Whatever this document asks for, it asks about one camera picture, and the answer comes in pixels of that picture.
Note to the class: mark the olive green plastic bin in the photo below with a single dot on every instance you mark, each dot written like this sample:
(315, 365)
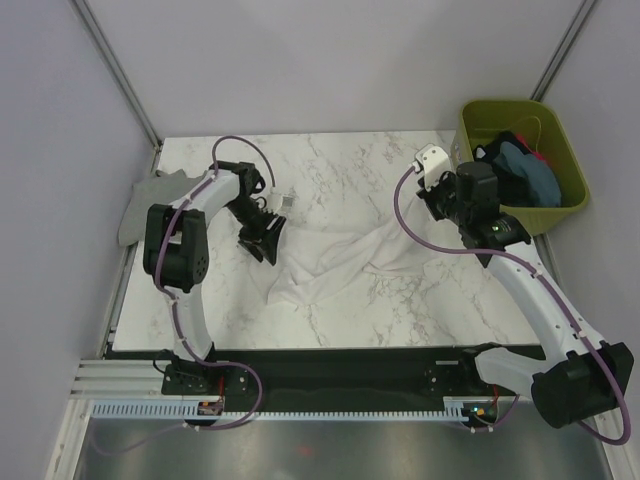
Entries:
(481, 120)

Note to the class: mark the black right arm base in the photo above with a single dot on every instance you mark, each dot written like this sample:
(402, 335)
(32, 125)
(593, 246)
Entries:
(451, 371)

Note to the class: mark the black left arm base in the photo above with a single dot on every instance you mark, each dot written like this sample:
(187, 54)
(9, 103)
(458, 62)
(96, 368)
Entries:
(189, 378)

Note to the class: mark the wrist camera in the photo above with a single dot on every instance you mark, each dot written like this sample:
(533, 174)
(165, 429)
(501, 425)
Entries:
(280, 203)
(430, 163)

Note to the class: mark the grey folded t-shirt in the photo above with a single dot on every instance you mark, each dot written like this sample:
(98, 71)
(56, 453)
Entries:
(161, 188)

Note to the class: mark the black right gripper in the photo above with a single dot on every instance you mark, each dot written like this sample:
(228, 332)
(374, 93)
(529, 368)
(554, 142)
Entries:
(428, 196)

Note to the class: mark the white slotted cable duct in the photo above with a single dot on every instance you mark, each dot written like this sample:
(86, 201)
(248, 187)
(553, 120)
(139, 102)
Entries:
(192, 410)

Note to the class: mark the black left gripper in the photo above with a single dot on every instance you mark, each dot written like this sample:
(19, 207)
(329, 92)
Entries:
(268, 245)

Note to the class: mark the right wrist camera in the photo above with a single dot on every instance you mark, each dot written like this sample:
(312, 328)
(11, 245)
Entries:
(430, 163)

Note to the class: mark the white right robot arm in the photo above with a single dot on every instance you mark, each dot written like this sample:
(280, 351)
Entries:
(581, 375)

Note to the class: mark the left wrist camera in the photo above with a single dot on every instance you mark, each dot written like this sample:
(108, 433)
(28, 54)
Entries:
(280, 203)

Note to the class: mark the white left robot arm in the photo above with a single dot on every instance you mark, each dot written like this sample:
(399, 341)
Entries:
(176, 251)

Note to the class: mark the aluminium front frame rail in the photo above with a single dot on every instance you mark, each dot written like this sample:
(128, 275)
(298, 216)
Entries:
(272, 371)

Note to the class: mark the white t-shirt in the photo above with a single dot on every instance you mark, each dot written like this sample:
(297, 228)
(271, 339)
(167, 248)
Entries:
(314, 265)

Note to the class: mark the dark clothes pile in bin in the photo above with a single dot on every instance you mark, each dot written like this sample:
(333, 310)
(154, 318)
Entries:
(525, 179)

